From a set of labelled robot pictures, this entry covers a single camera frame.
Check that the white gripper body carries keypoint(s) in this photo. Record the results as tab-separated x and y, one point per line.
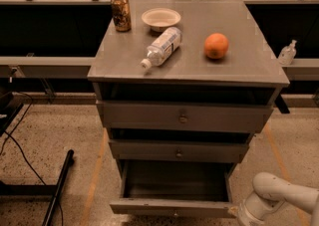
245	217

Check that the grey wooden drawer cabinet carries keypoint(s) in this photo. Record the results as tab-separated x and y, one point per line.
247	75

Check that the grey bottom drawer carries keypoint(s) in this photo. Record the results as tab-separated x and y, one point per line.
175	189

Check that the grey top drawer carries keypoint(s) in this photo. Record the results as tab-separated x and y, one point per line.
179	116

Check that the grey drawer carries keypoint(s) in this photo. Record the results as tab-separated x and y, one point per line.
179	116
177	150
175	189

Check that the orange fruit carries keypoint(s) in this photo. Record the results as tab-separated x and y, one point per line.
216	46

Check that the clear plastic water bottle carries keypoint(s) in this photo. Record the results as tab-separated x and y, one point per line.
162	48

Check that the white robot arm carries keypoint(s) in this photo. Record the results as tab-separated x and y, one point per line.
271	193

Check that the clear hand sanitizer bottle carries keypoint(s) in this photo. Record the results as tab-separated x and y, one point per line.
287	54

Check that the grey middle drawer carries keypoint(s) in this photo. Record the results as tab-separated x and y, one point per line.
177	150

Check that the white shallow bowl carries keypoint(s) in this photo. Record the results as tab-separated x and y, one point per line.
158	19

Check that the gold soda can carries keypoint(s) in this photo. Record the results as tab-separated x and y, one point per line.
121	15

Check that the black stand leg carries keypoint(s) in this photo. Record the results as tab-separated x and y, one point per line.
53	191

